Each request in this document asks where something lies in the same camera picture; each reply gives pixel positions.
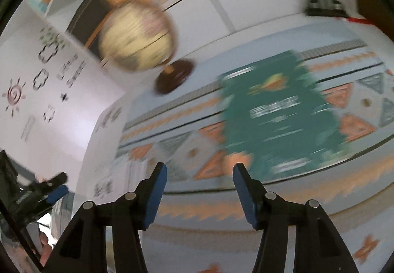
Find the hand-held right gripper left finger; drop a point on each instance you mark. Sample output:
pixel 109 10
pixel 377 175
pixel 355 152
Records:
pixel 157 196

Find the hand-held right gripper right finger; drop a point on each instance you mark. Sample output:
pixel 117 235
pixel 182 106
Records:
pixel 243 196

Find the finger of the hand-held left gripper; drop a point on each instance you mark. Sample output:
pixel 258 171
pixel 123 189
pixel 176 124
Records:
pixel 58 193
pixel 57 180

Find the green book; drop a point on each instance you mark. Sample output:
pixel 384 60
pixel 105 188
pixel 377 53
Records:
pixel 277 125

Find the person's left hand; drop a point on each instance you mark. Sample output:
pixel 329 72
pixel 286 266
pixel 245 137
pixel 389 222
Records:
pixel 46 248

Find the patterned woven table runner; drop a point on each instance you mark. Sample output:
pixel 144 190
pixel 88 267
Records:
pixel 307 199

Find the beige globe on wooden stand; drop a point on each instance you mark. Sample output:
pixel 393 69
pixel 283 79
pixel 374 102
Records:
pixel 135 39

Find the black shelved book row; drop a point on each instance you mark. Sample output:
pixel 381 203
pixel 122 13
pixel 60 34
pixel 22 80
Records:
pixel 86 21

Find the black doodle wall decal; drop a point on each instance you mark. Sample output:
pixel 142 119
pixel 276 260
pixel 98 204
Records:
pixel 64 97

